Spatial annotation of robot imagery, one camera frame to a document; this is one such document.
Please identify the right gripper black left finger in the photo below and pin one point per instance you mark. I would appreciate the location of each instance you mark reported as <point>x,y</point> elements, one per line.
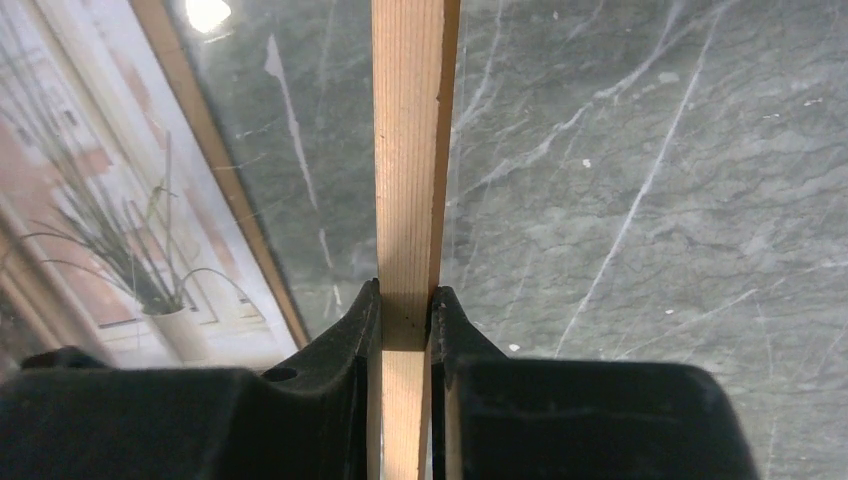
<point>316,415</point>

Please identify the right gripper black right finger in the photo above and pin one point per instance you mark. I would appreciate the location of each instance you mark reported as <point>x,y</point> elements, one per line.
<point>497,417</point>

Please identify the plant photo print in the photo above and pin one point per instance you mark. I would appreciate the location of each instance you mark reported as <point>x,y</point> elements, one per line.
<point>114,228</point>

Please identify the wooden picture frame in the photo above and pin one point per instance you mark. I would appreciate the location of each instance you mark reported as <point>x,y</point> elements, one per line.
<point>413,56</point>

